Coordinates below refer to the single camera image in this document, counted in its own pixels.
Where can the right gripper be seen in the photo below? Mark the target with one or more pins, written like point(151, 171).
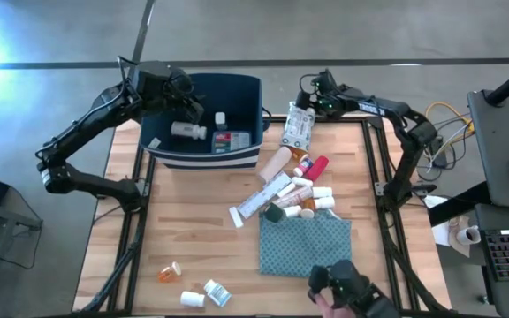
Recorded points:
point(327, 99)

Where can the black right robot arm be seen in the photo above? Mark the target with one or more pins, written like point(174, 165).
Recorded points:
point(413, 137)

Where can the red bandage roll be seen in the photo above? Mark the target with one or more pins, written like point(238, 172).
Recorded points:
point(316, 168)

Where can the orange pill bottle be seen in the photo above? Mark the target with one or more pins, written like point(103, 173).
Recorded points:
point(299, 153)

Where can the blue snowflake patterned cloth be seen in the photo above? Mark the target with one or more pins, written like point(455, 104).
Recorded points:
point(305, 245)

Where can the white bottle blue label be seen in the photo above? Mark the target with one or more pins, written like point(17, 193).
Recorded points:
point(218, 293)

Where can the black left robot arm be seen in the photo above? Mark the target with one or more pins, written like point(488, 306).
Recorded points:
point(82, 119)

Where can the black metal table frame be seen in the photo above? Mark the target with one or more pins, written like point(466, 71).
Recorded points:
point(347, 119)

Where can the person's hand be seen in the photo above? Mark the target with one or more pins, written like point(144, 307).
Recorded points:
point(327, 309)

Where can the pinkish clear tube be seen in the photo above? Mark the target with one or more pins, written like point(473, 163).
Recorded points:
point(296, 196)

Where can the white paper napkin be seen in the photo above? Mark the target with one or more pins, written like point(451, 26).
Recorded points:
point(442, 234)

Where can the white tube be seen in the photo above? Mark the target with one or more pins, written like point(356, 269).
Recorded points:
point(286, 190)

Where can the orange bottle white cap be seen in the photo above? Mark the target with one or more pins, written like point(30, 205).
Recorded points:
point(324, 203)

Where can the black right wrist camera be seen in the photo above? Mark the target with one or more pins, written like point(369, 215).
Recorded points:
point(303, 100)

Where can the grey desk top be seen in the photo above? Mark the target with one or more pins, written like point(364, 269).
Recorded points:
point(497, 150)

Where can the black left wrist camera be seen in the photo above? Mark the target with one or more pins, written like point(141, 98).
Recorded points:
point(195, 112)

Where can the small red-labelled white-capped bottle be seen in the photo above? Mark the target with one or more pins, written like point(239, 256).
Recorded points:
point(303, 167)

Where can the small white pill bottle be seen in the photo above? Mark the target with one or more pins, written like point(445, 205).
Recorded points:
point(221, 120)

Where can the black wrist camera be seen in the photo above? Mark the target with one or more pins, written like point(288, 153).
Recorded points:
point(303, 100)
point(195, 112)

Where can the plain white pill bottle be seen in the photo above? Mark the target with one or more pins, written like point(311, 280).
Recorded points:
point(192, 299)

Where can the dark green white-capped bottle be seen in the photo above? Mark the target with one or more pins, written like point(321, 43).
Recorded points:
point(275, 213)

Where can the white capped bottle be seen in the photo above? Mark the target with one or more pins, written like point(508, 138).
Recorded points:
point(322, 192)

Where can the orange vial white cap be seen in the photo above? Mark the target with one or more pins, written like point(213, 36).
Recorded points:
point(168, 274)

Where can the navy white striped fabric basket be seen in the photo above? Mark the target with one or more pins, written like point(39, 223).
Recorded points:
point(201, 101)

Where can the black power adapter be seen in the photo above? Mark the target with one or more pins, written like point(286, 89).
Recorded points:
point(440, 159)

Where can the round white cap bottle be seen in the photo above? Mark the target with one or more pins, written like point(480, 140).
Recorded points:
point(307, 214)

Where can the white mug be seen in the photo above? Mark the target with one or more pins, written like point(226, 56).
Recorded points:
point(466, 236)

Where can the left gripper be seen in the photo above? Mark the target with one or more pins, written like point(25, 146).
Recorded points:
point(181, 90)

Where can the white printed gauze package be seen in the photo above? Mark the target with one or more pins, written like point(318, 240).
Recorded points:
point(298, 128)

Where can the beige bandage roll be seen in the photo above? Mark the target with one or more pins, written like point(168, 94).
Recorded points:
point(275, 164)

